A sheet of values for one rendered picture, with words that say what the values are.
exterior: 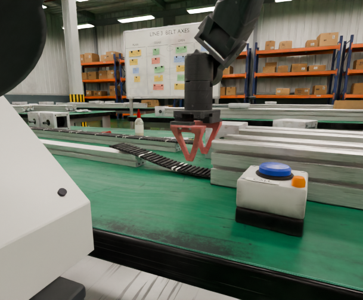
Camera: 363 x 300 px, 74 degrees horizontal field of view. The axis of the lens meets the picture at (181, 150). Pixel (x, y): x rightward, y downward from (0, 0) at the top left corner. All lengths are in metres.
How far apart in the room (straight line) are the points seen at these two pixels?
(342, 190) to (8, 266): 0.41
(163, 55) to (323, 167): 3.46
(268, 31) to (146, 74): 8.13
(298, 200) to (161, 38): 3.61
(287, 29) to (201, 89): 10.88
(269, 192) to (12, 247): 0.26
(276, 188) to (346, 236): 0.10
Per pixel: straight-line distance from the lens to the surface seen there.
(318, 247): 0.32
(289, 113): 2.11
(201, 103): 0.48
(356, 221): 0.41
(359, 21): 11.60
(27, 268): 0.25
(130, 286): 1.11
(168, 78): 3.69
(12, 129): 0.30
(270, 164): 0.34
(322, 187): 0.43
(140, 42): 3.97
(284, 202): 0.31
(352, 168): 0.43
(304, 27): 11.37
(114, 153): 0.62
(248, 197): 0.32
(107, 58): 12.73
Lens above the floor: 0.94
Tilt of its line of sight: 12 degrees down
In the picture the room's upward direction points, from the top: straight up
